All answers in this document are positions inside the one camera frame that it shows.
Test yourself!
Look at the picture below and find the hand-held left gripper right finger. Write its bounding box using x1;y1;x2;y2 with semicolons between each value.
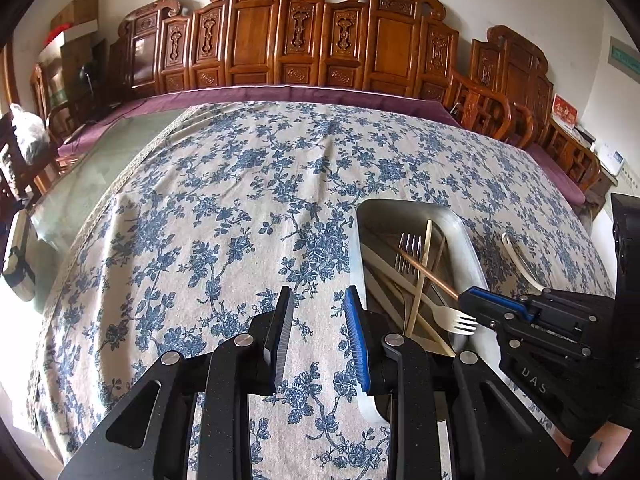
344;286;581;480

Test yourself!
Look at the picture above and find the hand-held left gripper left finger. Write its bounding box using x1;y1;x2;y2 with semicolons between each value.
57;286;296;480

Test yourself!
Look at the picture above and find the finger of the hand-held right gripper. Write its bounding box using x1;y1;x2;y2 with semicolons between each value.
465;285;615;323
459;294;598;361

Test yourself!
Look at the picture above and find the metal fork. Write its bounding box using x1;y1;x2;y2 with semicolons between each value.
394;232;425;311
397;285;479;337

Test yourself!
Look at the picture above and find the light bamboo chopstick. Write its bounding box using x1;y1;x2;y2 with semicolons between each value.
361;245;458;358
406;219;434;337

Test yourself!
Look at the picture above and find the metal tray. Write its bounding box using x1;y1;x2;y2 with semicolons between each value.
355;199;490;423

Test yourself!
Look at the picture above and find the person's right forearm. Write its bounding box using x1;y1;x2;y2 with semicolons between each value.
570;422;640;480

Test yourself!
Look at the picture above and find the wooden side table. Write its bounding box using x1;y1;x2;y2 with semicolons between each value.
582;170;613;222

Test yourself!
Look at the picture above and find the short purple seat cushion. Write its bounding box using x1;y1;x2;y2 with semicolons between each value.
525;142;587;206

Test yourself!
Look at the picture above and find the blue floral tablecloth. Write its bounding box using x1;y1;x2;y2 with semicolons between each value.
27;101;616;480

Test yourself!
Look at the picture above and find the white box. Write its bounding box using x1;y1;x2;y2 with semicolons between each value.
602;142;627;175

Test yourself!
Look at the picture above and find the red box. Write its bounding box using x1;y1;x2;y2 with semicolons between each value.
552;94;579;127

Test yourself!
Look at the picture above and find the carved wooden armchair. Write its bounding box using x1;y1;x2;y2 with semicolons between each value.
452;25;603;196

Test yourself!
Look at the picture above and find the long purple seat cushion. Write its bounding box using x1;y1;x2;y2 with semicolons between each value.
57;85;461;158

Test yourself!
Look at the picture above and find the long carved wooden bench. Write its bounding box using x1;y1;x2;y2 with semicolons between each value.
107;0;512;141

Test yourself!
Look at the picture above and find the wooden chair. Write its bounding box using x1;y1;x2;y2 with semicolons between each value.
0;110;57;203

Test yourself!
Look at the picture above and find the clear plastic bag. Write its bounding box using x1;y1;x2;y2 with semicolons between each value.
9;104;49;162

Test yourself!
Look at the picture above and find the cardboard box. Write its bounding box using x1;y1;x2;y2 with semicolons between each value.
50;0;99;43

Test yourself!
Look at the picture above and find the grey wall panel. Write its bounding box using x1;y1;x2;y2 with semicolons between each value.
607;35;640;75

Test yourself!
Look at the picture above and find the white container with black strap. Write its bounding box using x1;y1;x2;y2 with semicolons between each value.
2;209;37;302

